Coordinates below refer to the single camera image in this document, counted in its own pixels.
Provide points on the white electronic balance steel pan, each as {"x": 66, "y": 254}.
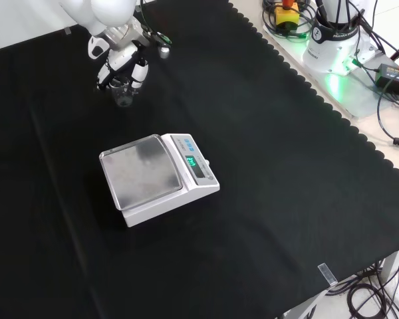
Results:
{"x": 143, "y": 176}

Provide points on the black bench cloth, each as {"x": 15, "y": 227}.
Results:
{"x": 252, "y": 166}

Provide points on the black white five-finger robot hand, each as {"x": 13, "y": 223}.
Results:
{"x": 121, "y": 58}

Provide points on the clear cloth clip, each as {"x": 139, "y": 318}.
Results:
{"x": 66, "y": 30}
{"x": 327, "y": 273}

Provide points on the small clear glass beaker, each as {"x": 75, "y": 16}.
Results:
{"x": 121, "y": 98}

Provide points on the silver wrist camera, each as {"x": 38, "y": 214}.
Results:
{"x": 164, "y": 50}

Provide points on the yellow stop button box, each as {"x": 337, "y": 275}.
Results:
{"x": 286, "y": 16}

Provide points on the grey metal base plate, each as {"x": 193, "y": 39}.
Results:
{"x": 359, "y": 96}

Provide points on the black power adapter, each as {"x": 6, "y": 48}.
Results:
{"x": 394, "y": 76}

